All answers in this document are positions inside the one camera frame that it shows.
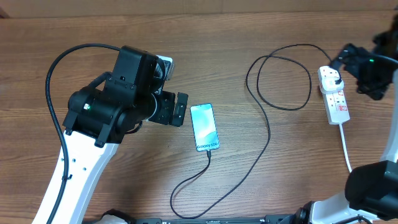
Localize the blue smartphone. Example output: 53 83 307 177
190 103 220 152

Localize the black charger cable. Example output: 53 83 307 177
169 43 344 220

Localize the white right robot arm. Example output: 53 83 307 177
293 27 397 223

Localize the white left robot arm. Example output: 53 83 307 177
34 46 188 223

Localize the white charger adapter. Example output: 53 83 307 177
320 76 345 94

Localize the white power strip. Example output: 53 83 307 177
318 66 350 125

